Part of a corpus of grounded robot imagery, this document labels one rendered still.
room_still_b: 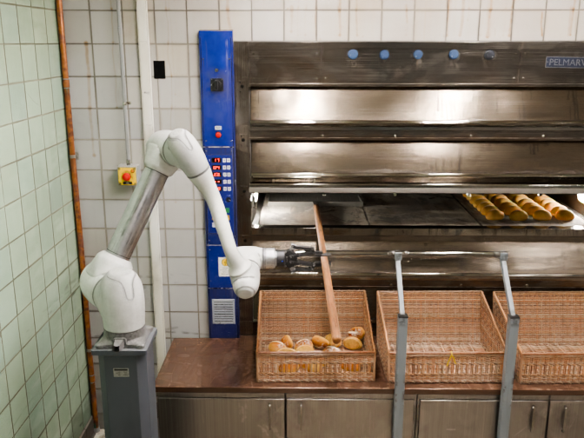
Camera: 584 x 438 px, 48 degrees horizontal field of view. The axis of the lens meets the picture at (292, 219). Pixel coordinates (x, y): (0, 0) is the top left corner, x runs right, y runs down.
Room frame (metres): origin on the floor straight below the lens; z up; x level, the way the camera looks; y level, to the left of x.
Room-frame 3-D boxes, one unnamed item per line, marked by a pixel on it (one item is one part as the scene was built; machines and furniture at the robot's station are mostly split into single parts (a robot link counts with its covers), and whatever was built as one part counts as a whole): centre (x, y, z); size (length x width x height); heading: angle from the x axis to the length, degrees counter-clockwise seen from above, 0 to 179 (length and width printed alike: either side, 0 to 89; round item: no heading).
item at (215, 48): (4.19, 0.34, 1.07); 1.93 x 0.16 x 2.15; 179
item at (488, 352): (2.98, -0.71, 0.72); 0.56 x 0.49 x 0.28; 90
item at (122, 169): (3.23, 0.81, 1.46); 0.10 x 0.07 x 0.10; 89
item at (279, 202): (3.88, -0.13, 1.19); 0.55 x 0.36 x 0.03; 90
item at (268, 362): (2.99, -0.11, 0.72); 0.56 x 0.49 x 0.28; 90
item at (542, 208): (3.68, -1.28, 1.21); 0.61 x 0.48 x 0.06; 179
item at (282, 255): (2.71, 0.02, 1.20); 0.09 x 0.07 x 0.08; 90
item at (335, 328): (2.76, -0.14, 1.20); 1.71 x 0.03 x 0.03; 0
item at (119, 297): (2.34, 0.65, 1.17); 0.18 x 0.16 x 0.22; 36
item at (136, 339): (2.31, 0.64, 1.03); 0.22 x 0.18 x 0.06; 0
